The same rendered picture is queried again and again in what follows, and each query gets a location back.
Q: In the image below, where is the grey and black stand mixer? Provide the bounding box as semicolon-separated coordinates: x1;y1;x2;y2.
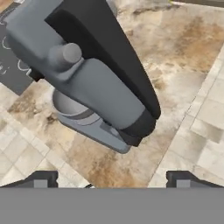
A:
4;0;162;155

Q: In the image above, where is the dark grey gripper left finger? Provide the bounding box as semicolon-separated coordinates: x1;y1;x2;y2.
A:
0;171;59;189

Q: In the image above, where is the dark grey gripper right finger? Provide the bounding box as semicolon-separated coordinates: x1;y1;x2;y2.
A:
165;171;224;189

